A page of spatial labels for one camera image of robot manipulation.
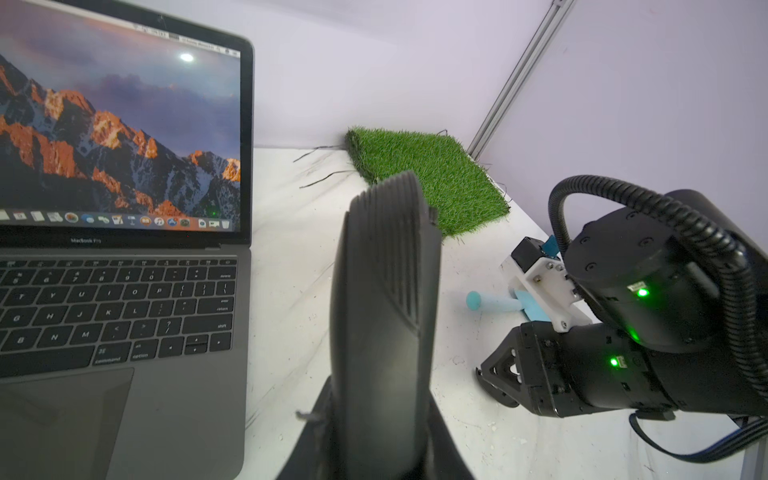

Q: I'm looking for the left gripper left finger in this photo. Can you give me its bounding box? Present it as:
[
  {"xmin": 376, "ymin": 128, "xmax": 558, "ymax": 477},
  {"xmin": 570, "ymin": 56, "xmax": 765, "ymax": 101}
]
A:
[{"xmin": 277, "ymin": 377, "xmax": 335, "ymax": 479}]

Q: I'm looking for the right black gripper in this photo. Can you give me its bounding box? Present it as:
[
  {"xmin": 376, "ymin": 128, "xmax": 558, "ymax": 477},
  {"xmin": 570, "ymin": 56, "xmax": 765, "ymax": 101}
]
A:
[{"xmin": 475, "ymin": 322, "xmax": 677, "ymax": 417}]

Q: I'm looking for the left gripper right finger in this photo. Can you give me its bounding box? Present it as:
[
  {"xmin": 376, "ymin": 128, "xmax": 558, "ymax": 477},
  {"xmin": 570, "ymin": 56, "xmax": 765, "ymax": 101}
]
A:
[{"xmin": 425, "ymin": 397, "xmax": 473, "ymax": 480}]

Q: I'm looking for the black wireless mouse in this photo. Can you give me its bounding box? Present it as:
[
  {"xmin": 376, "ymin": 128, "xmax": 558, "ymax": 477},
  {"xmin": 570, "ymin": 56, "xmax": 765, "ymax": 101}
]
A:
[{"xmin": 330, "ymin": 171, "xmax": 441, "ymax": 479}]

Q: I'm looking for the grey laptop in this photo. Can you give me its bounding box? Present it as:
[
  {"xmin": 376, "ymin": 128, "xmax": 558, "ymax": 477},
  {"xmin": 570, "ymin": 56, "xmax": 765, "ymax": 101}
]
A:
[{"xmin": 1, "ymin": 1, "xmax": 254, "ymax": 479}]

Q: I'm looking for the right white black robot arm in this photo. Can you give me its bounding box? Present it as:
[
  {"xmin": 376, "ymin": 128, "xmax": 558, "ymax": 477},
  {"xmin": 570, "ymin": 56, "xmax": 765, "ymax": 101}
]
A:
[{"xmin": 476, "ymin": 175, "xmax": 767, "ymax": 464}]

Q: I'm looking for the light blue toy trowel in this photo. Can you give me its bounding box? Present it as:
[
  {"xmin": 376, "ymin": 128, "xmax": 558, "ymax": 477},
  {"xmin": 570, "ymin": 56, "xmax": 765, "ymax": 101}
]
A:
[{"xmin": 466, "ymin": 289, "xmax": 551, "ymax": 322}]

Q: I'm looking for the green artificial grass mat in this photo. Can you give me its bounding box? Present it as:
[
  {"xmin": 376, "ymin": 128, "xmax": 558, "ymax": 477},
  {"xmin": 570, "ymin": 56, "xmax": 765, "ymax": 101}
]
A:
[{"xmin": 345, "ymin": 127, "xmax": 510, "ymax": 237}]

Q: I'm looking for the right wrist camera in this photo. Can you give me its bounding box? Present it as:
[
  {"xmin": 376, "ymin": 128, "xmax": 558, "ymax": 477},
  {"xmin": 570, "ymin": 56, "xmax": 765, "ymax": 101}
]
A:
[{"xmin": 500, "ymin": 236, "xmax": 597, "ymax": 333}]

